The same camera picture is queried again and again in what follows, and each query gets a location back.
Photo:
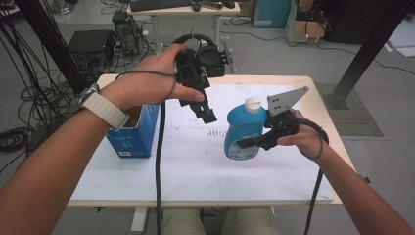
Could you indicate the blue bottle with white cap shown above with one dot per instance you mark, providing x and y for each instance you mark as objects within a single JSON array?
[{"x": 241, "y": 127}]

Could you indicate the black keyboard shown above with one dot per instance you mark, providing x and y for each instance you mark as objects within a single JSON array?
[{"x": 160, "y": 5}]

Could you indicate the person's left leg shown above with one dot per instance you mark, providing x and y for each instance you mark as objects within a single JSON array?
[{"x": 182, "y": 223}]

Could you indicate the white table mat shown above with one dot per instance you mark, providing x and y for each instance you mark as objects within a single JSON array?
[{"x": 202, "y": 176}]

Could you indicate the wristwatch with white band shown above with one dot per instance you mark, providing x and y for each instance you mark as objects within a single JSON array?
[{"x": 104, "y": 109}]

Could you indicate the black computer mouse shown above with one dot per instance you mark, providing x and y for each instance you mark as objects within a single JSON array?
[{"x": 196, "y": 7}]

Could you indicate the person's right hand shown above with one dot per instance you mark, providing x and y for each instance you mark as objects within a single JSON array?
[{"x": 308, "y": 140}]

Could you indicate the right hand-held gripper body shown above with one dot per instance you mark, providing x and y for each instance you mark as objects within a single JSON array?
[{"x": 284, "y": 125}]

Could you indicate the black electronics unit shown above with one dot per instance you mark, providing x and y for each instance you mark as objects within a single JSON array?
[{"x": 127, "y": 31}]

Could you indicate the grey floor grate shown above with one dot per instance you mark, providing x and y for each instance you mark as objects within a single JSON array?
[{"x": 362, "y": 120}]

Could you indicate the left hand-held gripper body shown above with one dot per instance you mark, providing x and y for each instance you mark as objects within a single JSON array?
[{"x": 191, "y": 68}]

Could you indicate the teal box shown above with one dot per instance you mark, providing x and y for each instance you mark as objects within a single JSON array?
[{"x": 270, "y": 13}]

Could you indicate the person's leg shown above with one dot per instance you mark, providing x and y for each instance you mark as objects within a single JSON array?
[
  {"x": 251, "y": 223},
  {"x": 182, "y": 223}
]

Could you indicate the person's left hand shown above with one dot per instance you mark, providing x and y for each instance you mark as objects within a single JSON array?
[{"x": 147, "y": 86}]

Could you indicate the person's right leg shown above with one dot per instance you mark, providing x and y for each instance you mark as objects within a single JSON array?
[{"x": 251, "y": 223}]

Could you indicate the desk with white legs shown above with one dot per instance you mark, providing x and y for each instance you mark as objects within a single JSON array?
[{"x": 182, "y": 10}]

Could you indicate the black metal stand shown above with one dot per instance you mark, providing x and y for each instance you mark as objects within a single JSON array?
[
  {"x": 375, "y": 45},
  {"x": 42, "y": 32}
]

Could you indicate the blue cardboard box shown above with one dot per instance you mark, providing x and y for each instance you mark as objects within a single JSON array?
[{"x": 137, "y": 143}]

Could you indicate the flat black case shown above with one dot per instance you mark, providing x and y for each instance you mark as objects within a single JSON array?
[{"x": 91, "y": 42}]

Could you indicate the open cardboard box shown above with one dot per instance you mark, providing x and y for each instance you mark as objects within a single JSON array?
[{"x": 310, "y": 29}]

